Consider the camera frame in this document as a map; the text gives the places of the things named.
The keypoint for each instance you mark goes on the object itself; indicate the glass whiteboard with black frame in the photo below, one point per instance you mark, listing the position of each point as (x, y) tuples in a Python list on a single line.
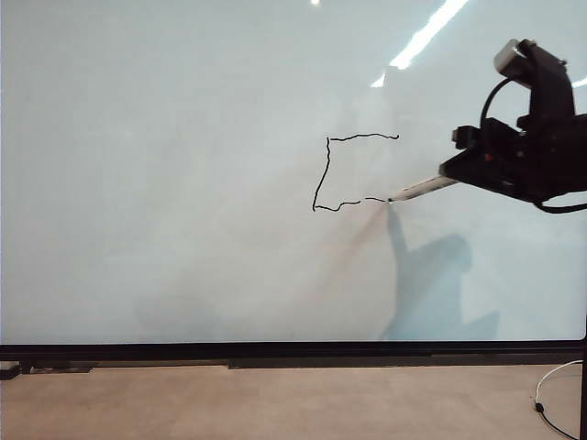
[(183, 183)]

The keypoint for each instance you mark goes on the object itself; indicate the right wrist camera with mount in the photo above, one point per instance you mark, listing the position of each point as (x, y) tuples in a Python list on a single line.
[(541, 78)]

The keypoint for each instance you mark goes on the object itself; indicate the white marker pen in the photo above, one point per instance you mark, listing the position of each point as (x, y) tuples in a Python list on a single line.
[(422, 188)]

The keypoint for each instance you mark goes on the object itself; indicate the short black tray bracket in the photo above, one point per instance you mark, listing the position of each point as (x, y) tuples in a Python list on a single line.
[(59, 367)]

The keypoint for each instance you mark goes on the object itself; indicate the black block with grey top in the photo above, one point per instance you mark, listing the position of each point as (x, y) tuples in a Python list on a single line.
[(8, 370)]

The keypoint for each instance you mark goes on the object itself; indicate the black vertical stand post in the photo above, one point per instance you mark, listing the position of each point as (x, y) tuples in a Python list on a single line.
[(584, 394)]

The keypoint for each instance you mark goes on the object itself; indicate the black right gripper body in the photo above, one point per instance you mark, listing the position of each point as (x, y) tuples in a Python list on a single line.
[(541, 165)]

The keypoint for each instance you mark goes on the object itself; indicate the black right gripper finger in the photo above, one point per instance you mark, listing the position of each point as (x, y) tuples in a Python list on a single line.
[(468, 167)]

